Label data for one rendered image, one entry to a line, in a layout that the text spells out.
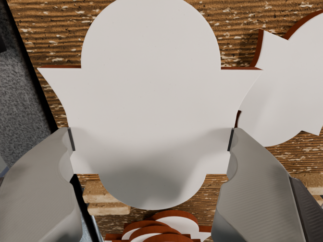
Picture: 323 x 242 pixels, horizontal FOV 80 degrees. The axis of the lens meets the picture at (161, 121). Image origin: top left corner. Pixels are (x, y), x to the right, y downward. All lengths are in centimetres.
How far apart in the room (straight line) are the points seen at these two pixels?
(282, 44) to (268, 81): 3
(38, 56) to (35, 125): 10
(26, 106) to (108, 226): 24
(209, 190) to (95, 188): 16
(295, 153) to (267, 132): 7
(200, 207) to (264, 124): 18
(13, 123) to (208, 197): 29
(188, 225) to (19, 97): 28
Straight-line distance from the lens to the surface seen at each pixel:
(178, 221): 31
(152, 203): 16
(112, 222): 38
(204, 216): 37
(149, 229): 29
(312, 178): 34
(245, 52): 21
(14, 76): 27
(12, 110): 30
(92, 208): 31
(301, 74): 23
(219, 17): 19
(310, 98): 25
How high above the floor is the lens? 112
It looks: 57 degrees down
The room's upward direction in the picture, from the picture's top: 179 degrees clockwise
